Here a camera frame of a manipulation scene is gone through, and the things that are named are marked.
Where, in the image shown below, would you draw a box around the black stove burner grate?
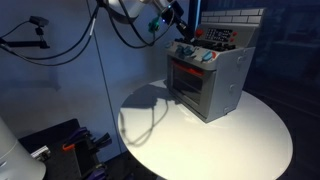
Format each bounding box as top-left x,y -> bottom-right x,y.
174,36 -> 247,53

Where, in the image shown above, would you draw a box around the white cylindrical robot base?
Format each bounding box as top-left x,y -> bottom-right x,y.
0,116 -> 47,180

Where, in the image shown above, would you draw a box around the red oven door handle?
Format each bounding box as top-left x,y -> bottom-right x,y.
170,60 -> 205,78

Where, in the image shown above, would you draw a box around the black tool holder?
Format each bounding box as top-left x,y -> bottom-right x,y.
52,135 -> 103,180

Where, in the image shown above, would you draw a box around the blue stove knob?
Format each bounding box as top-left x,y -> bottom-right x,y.
175,45 -> 186,56
201,50 -> 215,64
183,46 -> 195,58

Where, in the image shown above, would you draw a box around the orange handled tool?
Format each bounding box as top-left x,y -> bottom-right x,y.
61,142 -> 76,152

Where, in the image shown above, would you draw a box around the grey toy stove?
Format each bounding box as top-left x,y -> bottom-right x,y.
165,8 -> 267,125

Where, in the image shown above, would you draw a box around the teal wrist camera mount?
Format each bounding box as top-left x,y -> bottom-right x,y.
147,14 -> 162,33

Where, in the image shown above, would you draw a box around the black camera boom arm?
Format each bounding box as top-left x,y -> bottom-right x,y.
0,26 -> 51,50

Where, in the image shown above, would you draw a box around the black camera on stand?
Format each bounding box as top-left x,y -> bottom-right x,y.
28,15 -> 50,28

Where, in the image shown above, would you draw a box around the silver metal block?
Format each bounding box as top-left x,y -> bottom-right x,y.
30,145 -> 52,163

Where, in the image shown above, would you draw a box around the dark blue handled pliers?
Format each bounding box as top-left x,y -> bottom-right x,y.
92,132 -> 113,150

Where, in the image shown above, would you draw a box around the dark vertical post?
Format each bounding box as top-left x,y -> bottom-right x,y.
187,0 -> 203,33

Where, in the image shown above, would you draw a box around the grey oven door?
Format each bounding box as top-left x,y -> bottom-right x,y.
166,55 -> 218,120

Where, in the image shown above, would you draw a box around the black base board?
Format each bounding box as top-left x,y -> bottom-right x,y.
18,118 -> 82,155

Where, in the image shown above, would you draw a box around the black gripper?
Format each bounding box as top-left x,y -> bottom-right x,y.
161,2 -> 199,43

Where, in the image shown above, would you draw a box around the purple handled pliers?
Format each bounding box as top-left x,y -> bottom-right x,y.
67,126 -> 92,145
82,165 -> 108,180

